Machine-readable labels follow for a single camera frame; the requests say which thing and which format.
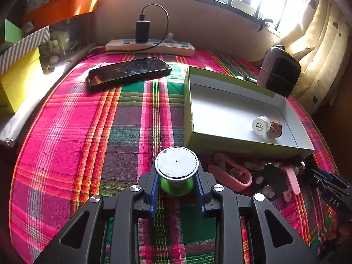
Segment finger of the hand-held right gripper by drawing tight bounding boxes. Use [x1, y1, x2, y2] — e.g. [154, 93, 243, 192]
[308, 167, 352, 196]
[320, 188, 352, 218]

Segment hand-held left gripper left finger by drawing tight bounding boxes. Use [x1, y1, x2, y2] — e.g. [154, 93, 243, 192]
[33, 168, 163, 264]

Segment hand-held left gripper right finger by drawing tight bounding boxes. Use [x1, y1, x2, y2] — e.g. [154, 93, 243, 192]
[192, 165, 322, 264]

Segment green spool with white top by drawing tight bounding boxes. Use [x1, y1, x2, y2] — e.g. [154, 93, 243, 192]
[154, 146, 198, 196]

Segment green cardboard box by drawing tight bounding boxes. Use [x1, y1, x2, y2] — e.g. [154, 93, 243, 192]
[183, 66, 315, 157]

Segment black disc with silver dots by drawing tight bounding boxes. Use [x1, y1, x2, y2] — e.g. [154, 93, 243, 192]
[251, 163, 288, 201]

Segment brown walnut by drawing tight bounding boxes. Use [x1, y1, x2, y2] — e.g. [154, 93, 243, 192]
[266, 119, 284, 138]

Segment small clear round jar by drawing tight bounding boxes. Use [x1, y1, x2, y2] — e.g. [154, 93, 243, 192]
[252, 115, 271, 136]

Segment pink green plaid blanket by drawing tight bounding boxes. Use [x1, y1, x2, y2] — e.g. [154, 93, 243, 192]
[11, 47, 339, 264]

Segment black and white heater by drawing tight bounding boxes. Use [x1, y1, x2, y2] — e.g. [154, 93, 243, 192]
[260, 45, 301, 98]

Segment black smartphone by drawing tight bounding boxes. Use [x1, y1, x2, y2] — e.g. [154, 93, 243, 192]
[87, 57, 172, 89]

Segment cream heart print curtain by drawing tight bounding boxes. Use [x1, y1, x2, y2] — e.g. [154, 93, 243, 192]
[280, 0, 350, 113]

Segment white power strip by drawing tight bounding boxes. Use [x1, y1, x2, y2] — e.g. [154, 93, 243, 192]
[105, 39, 195, 56]

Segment black charger adapter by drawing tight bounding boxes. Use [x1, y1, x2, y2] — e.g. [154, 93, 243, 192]
[136, 20, 151, 43]

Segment black window hook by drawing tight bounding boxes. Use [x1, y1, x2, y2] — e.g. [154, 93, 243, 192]
[257, 18, 274, 32]

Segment yellow box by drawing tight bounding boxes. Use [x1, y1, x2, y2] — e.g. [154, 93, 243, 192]
[0, 47, 42, 114]

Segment clear storage container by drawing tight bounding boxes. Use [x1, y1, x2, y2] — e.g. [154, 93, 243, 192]
[41, 19, 91, 70]

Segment striped box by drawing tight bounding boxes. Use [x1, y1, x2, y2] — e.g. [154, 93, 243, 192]
[0, 26, 50, 75]

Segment orange tray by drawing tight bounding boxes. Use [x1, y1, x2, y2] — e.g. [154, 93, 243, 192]
[23, 0, 99, 29]

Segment green box lid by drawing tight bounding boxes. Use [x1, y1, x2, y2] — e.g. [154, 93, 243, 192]
[4, 19, 24, 44]

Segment black charging cable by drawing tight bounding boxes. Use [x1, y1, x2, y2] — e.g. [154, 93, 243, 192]
[140, 4, 169, 53]

